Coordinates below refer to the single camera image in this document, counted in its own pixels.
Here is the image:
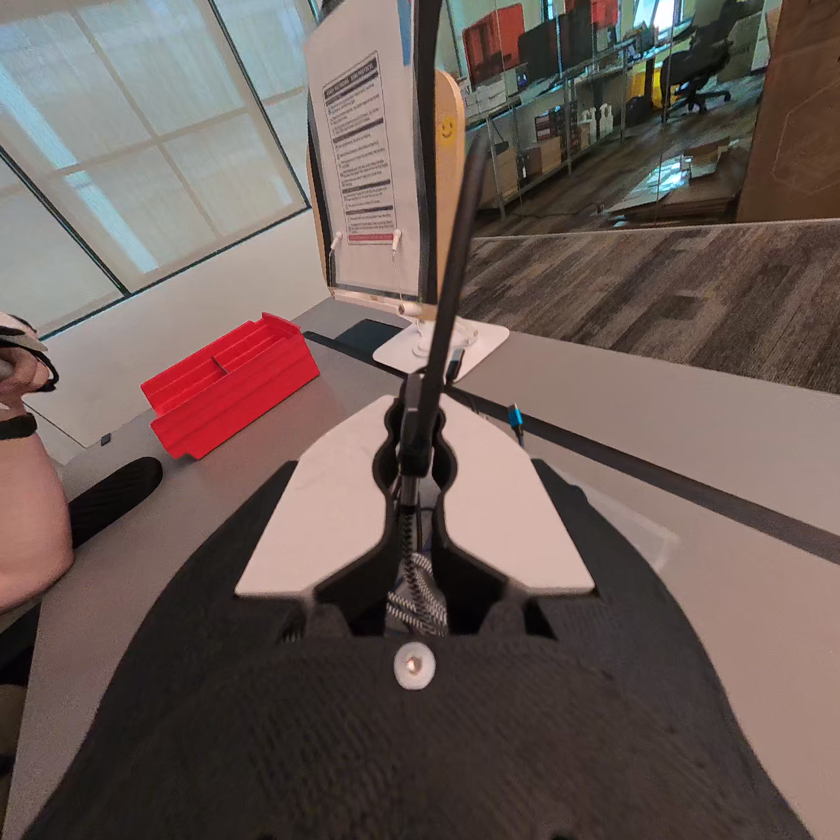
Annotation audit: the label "metal storage shelf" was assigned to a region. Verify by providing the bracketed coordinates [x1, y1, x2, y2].
[459, 0, 660, 217]

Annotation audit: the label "black white braided usb-c cable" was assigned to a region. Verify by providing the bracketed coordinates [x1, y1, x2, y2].
[386, 505, 450, 636]

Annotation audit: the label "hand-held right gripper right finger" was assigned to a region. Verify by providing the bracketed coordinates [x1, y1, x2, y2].
[430, 394, 597, 601]

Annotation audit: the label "flattened cardboard sheets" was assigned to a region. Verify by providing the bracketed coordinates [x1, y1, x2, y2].
[607, 138, 752, 224]

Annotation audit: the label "person's left hand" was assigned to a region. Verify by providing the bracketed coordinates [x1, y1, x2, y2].
[0, 351, 53, 416]

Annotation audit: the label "dark green desk mat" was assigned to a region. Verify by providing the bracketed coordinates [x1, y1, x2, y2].
[303, 318, 403, 378]

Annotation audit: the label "red plastic bin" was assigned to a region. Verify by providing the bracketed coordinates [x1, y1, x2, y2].
[140, 311, 321, 462]

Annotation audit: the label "brown cardboard panel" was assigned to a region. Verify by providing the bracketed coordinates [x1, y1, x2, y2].
[736, 0, 840, 224]

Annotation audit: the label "large paned window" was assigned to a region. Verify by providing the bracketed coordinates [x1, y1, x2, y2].
[0, 0, 316, 336]

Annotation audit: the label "wooden-edged sign stand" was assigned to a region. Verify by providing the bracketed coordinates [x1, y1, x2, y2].
[305, 0, 511, 385]

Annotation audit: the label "grey usb hub with cable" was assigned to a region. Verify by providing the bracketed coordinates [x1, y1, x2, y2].
[397, 128, 492, 487]

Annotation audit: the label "black office chair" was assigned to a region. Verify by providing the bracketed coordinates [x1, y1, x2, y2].
[659, 0, 735, 122]

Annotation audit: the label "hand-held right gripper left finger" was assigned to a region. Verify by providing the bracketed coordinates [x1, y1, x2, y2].
[234, 394, 403, 601]

